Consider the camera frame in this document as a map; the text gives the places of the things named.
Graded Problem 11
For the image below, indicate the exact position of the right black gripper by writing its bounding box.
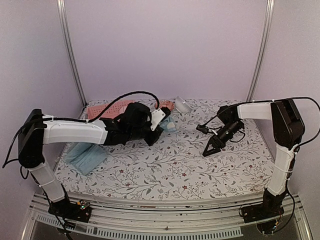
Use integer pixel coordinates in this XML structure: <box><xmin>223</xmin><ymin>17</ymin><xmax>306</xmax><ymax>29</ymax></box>
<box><xmin>203</xmin><ymin>121</ymin><xmax>243</xmax><ymax>157</ymax></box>

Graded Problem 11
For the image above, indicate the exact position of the pink plastic basket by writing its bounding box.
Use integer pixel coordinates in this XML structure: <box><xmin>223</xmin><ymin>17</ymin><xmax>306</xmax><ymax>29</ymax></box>
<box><xmin>87</xmin><ymin>100</ymin><xmax>134</xmax><ymax>120</ymax></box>

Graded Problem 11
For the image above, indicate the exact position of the blue patterned towel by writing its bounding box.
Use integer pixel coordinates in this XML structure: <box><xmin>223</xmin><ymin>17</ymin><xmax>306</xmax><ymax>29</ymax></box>
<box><xmin>159</xmin><ymin>116</ymin><xmax>177</xmax><ymax>133</ymax></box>

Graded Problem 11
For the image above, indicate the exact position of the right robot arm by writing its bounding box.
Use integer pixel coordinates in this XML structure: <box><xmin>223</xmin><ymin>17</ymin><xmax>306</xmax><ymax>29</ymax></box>
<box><xmin>202</xmin><ymin>99</ymin><xmax>305</xmax><ymax>197</ymax></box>

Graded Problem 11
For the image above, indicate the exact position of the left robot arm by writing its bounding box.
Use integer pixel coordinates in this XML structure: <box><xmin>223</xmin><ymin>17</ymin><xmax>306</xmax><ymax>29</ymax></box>
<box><xmin>18</xmin><ymin>102</ymin><xmax>170</xmax><ymax>217</ymax></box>

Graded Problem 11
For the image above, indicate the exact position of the red patterned bowl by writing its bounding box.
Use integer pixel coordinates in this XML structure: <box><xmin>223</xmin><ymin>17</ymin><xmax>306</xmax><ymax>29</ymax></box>
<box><xmin>159</xmin><ymin>100</ymin><xmax>175</xmax><ymax>112</ymax></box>

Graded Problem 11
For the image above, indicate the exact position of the white tipped bowl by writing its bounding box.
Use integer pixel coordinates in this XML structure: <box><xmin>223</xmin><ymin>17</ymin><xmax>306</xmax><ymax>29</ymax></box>
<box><xmin>174</xmin><ymin>96</ymin><xmax>192</xmax><ymax>114</ymax></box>

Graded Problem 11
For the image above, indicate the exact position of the floral table mat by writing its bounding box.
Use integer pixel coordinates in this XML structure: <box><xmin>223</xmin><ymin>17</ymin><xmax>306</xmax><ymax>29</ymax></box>
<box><xmin>54</xmin><ymin>99</ymin><xmax>274</xmax><ymax>201</ymax></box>

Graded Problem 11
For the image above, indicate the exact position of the plain teal folded towel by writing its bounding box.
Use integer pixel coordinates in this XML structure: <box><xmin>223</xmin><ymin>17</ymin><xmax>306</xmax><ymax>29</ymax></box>
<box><xmin>63</xmin><ymin>142</ymin><xmax>107</xmax><ymax>175</ymax></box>

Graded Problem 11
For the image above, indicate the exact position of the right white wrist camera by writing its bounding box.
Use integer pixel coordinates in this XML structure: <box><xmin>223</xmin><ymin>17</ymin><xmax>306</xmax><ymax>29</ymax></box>
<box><xmin>196</xmin><ymin>124</ymin><xmax>220</xmax><ymax>135</ymax></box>

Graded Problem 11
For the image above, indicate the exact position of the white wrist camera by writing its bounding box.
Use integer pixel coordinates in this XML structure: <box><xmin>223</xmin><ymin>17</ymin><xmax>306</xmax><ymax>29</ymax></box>
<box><xmin>196</xmin><ymin>124</ymin><xmax>220</xmax><ymax>135</ymax></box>
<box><xmin>150</xmin><ymin>107</ymin><xmax>172</xmax><ymax>131</ymax></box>

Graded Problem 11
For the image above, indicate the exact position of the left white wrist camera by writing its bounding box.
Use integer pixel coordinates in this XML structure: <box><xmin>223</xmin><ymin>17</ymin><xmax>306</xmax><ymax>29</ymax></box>
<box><xmin>150</xmin><ymin>107</ymin><xmax>172</xmax><ymax>131</ymax></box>

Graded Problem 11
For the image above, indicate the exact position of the front aluminium rail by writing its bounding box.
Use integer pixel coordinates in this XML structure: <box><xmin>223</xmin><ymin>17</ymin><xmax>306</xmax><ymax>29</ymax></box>
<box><xmin>22</xmin><ymin>193</ymin><xmax>315</xmax><ymax>240</ymax></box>

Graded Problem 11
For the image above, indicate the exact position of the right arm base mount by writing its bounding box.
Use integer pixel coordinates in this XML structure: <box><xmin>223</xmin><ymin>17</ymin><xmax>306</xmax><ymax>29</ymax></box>
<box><xmin>239</xmin><ymin>195</ymin><xmax>284</xmax><ymax>223</ymax></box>

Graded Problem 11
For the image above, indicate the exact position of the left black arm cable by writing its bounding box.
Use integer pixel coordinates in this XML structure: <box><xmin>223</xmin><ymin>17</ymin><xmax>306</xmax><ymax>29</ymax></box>
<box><xmin>1</xmin><ymin>90</ymin><xmax>161</xmax><ymax>169</ymax></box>

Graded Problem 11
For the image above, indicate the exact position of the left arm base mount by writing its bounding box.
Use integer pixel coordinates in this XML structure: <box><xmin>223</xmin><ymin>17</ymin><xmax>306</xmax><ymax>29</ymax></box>
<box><xmin>48</xmin><ymin>194</ymin><xmax>92</xmax><ymax>223</ymax></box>

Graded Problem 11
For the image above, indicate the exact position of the left aluminium frame post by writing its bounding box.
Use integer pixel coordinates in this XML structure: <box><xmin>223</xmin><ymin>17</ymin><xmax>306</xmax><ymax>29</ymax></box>
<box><xmin>56</xmin><ymin>0</ymin><xmax>87</xmax><ymax>107</ymax></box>

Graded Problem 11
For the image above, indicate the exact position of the aluminium frame post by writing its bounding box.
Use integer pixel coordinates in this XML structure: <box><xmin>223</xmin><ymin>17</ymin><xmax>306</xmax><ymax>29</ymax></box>
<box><xmin>245</xmin><ymin>0</ymin><xmax>275</xmax><ymax>102</ymax></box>
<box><xmin>56</xmin><ymin>0</ymin><xmax>87</xmax><ymax>107</ymax></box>

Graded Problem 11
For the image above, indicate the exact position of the right aluminium frame post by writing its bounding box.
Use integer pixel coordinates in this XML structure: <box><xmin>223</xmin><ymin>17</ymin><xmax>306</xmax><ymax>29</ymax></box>
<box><xmin>245</xmin><ymin>0</ymin><xmax>275</xmax><ymax>102</ymax></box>

